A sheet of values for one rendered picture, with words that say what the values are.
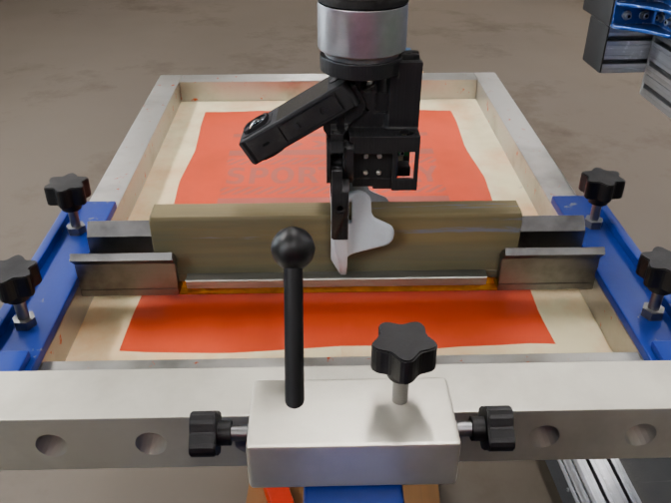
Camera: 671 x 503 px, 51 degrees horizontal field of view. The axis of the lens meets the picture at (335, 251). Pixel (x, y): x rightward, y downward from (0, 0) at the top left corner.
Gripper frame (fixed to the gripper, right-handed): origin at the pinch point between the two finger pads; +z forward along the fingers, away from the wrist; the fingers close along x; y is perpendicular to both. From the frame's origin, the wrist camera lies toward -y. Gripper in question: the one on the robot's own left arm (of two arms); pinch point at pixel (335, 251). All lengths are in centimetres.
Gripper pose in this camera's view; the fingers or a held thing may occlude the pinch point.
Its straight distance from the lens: 71.1
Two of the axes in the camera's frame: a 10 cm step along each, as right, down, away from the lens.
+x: -0.2, -5.3, 8.5
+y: 10.0, -0.1, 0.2
